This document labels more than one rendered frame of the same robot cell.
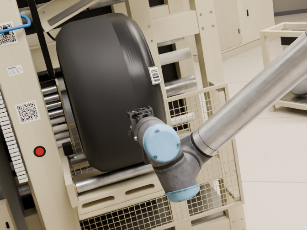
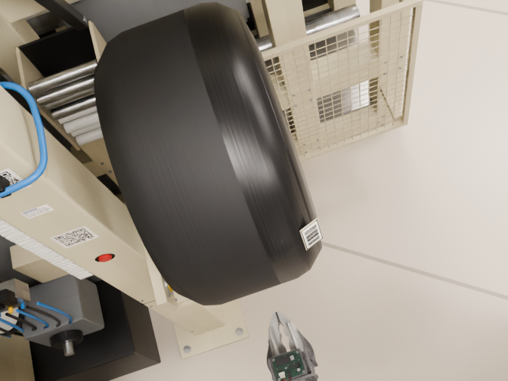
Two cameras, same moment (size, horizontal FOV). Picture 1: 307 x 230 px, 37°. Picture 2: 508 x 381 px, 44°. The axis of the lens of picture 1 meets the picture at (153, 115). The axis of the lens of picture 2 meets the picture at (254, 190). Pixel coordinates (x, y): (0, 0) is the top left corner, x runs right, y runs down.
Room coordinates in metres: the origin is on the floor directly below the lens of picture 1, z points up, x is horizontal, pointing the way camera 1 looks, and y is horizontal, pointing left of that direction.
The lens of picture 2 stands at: (1.19, -0.07, 2.38)
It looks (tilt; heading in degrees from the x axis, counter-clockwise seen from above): 67 degrees down; 17
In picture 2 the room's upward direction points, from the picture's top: 25 degrees counter-clockwise
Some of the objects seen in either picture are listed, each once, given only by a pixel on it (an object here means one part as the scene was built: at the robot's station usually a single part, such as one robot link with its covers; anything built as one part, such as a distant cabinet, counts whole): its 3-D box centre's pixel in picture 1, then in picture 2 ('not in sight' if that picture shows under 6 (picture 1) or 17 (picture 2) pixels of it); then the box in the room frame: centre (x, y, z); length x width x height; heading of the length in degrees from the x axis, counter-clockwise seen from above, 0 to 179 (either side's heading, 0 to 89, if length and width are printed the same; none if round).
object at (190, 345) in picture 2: not in sight; (205, 314); (1.70, 0.46, 0.01); 0.27 x 0.27 x 0.02; 11
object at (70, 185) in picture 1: (68, 174); (150, 233); (1.74, 0.39, 0.90); 0.40 x 0.03 x 0.10; 11
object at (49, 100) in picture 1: (45, 117); (84, 89); (2.10, 0.50, 1.05); 0.20 x 0.15 x 0.30; 101
